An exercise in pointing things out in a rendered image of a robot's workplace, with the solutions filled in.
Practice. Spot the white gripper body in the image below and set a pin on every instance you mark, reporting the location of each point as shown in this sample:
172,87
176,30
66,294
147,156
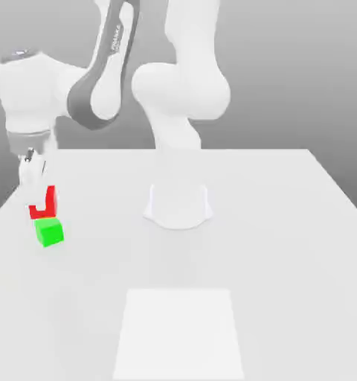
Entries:
32,175

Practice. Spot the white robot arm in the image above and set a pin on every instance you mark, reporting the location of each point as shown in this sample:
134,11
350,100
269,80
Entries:
178,89

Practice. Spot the small red cube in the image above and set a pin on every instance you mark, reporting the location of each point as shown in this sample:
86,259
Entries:
51,205

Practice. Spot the small green cube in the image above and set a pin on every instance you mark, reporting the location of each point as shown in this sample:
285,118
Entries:
50,232

